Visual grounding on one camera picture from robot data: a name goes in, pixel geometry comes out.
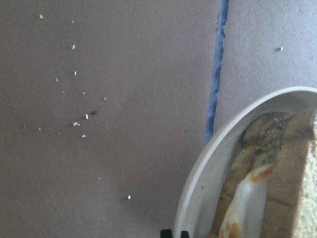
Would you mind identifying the white round plate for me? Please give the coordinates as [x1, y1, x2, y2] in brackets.
[172, 87, 317, 238]

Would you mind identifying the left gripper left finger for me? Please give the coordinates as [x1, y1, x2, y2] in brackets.
[160, 229, 172, 238]

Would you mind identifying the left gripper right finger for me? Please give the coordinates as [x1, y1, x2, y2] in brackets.
[180, 231, 189, 238]

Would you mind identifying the fried egg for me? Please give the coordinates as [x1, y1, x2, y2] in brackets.
[219, 164, 273, 238]

